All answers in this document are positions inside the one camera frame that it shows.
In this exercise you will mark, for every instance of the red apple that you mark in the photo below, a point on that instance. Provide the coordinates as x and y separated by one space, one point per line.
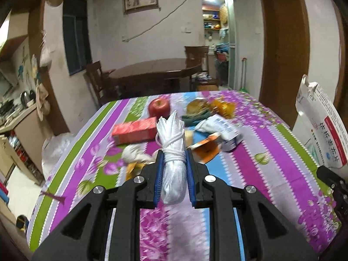
159 107

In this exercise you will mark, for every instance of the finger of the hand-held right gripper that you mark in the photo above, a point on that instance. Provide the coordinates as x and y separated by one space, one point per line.
330 178

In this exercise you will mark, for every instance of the kitchen counter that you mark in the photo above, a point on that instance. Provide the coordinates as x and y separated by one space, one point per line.
21 130

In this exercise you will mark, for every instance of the white printed pouch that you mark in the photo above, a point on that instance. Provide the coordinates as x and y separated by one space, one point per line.
220 129

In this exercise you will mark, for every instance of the green cloth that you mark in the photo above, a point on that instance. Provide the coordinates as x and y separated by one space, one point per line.
194 118

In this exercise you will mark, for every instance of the white plastic floor bag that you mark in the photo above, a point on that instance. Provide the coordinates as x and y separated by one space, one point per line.
55 148

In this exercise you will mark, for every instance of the red carton box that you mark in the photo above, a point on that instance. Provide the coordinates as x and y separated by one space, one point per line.
133 130

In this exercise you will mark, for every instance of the dark wooden chair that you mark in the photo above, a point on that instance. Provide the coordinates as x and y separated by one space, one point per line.
195 57
95 81

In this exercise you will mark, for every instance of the striped floral tablecloth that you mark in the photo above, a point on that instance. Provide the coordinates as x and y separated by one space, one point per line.
266 174

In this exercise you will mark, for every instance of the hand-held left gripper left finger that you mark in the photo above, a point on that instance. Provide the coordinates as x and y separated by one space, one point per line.
159 176

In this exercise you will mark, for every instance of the beige block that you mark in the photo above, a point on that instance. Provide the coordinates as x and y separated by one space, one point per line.
189 137

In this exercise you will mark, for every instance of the red basin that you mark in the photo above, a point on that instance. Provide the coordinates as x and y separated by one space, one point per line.
222 56

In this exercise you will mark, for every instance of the cluttered wall shelf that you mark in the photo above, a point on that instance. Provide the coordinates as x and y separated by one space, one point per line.
211 19

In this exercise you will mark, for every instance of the brown wooden door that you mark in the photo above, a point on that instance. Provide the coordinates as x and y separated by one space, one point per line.
285 54

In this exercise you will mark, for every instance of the crumpled white tissue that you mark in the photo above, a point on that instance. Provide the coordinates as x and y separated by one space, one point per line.
133 153

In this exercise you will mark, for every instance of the white medicine box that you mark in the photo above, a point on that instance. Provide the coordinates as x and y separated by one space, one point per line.
316 119

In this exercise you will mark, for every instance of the bread bun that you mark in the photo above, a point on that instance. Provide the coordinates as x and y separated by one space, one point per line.
197 106

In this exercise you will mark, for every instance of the hanging white bags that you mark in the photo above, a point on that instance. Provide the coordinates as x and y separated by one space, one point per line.
45 55

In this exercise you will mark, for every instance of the orange plastic packet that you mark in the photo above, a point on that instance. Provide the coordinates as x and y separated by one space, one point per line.
224 108

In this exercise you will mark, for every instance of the dark wooden dining table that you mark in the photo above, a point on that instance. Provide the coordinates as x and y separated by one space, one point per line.
155 69

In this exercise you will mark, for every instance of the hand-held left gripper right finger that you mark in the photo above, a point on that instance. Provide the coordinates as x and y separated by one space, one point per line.
190 179

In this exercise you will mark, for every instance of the dark window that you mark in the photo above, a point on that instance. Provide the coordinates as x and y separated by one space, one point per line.
76 32

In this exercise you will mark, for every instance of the orange and white small box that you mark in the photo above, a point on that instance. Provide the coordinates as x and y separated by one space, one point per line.
206 148

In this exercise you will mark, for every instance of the yellow wrapper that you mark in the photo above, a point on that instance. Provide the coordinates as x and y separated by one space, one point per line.
133 170

